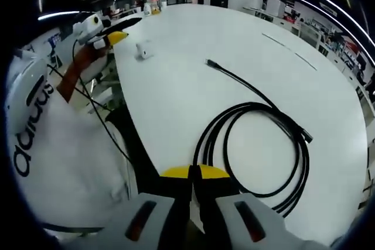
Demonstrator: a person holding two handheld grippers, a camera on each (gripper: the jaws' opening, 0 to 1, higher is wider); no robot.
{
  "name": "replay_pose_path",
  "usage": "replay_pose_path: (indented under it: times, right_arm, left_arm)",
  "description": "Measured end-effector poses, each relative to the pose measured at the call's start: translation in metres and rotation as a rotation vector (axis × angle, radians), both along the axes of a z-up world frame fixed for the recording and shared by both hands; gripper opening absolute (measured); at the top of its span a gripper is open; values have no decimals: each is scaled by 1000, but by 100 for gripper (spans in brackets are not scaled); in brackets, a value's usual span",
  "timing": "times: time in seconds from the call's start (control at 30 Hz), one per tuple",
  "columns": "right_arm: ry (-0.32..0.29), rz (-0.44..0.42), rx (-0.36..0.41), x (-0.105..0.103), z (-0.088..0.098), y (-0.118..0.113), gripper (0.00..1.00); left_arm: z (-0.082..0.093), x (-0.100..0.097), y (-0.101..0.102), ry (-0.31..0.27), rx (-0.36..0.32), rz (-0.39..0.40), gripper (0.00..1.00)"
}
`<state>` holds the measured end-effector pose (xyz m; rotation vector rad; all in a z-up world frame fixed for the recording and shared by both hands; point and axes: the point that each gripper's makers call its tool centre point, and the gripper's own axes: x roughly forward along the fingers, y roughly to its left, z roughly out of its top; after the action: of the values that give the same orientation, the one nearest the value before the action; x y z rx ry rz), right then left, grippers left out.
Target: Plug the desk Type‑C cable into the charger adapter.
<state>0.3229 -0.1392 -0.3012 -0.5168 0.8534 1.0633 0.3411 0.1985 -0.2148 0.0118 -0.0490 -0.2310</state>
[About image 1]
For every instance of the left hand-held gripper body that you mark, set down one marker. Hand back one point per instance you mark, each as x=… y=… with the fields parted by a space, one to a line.
x=89 y=26

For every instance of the orange drink bottle red cap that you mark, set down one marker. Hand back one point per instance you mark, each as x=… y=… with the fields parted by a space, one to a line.
x=155 y=7

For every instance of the white plastic bottle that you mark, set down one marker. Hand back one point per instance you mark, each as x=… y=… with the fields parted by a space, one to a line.
x=147 y=10

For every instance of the white charger adapter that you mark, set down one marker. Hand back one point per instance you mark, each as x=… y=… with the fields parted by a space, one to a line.
x=144 y=53

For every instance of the grey mesh office chair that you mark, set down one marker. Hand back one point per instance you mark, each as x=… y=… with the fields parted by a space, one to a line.
x=310 y=36

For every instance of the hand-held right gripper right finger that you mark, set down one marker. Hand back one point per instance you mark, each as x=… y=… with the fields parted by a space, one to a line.
x=234 y=217

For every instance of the person's white printed shirt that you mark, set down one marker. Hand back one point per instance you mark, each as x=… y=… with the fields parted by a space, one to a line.
x=73 y=159

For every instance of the black box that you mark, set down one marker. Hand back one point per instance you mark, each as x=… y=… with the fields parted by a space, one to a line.
x=219 y=1

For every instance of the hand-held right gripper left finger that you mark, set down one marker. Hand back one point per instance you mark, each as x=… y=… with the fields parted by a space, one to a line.
x=164 y=217

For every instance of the white desk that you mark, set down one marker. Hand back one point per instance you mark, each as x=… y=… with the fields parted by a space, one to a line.
x=190 y=100

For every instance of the white worn device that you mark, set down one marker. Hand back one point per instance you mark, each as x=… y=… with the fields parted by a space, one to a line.
x=26 y=86

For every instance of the white appliance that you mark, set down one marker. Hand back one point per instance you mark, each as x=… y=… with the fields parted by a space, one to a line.
x=275 y=7

